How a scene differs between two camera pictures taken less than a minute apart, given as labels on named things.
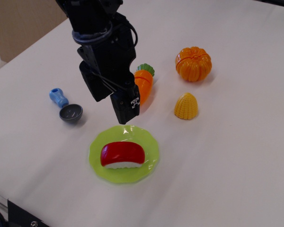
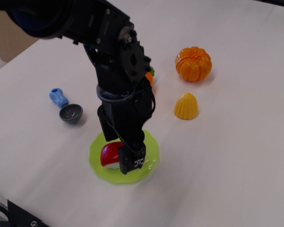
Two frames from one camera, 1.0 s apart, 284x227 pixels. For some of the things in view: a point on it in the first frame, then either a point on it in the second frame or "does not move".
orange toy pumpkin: (193, 64) does not move
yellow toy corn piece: (186, 107) does not move
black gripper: (111, 48) to (132, 104)
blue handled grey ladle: (68, 112) does not move
